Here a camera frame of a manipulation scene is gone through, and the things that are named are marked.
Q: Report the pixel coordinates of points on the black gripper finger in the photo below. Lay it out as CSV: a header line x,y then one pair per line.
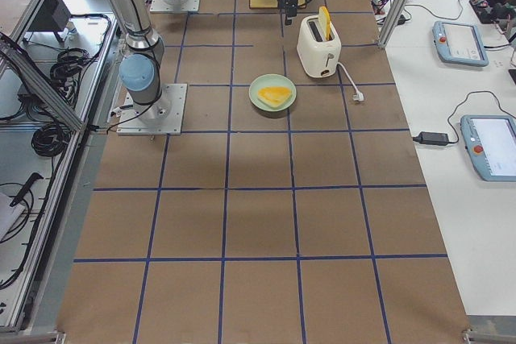
x,y
291,7
288,18

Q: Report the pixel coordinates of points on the white toaster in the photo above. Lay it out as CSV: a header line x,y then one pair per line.
x,y
319,57

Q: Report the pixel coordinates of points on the bread slice in toaster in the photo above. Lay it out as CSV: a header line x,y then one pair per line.
x,y
324,20

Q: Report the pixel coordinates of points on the light green plate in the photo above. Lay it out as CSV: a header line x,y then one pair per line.
x,y
271,80

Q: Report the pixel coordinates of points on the bread slice on plate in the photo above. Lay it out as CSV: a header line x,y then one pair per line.
x,y
274,96

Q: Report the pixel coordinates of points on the upper teach pendant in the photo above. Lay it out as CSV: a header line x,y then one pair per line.
x,y
459,43

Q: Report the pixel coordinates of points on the teach pendant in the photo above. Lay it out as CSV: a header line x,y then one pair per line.
x,y
490,143
459,43

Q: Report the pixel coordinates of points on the black power adapter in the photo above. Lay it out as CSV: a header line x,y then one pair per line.
x,y
432,138

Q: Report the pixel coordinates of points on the brown grid table mat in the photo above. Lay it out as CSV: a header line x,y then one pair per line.
x,y
308,225

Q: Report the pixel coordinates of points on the black monitor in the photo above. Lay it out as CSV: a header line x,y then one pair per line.
x,y
53,16

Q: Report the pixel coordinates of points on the lower teach pendant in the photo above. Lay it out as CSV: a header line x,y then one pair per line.
x,y
490,143

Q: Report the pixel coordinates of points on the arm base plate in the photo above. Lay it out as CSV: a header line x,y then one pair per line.
x,y
164,117
174,6

